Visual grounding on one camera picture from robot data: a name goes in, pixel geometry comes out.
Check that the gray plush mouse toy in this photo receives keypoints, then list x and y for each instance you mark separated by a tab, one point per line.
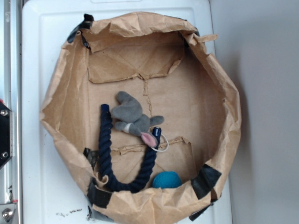
132	120

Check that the brown paper-lined bin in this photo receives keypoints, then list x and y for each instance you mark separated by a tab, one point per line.
147	46

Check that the white elastic loop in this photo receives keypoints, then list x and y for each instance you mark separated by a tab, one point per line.
165	149

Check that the metal rail frame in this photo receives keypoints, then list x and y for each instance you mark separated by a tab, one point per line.
11	202

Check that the teal yarn ball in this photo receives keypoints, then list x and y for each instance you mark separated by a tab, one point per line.
167	179

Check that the white plastic tray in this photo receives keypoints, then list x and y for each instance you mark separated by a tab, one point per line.
50	195

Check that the black mounting plate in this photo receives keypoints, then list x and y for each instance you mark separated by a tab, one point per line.
5	146

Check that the dark blue rope toy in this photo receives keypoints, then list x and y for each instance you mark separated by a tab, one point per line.
105	163

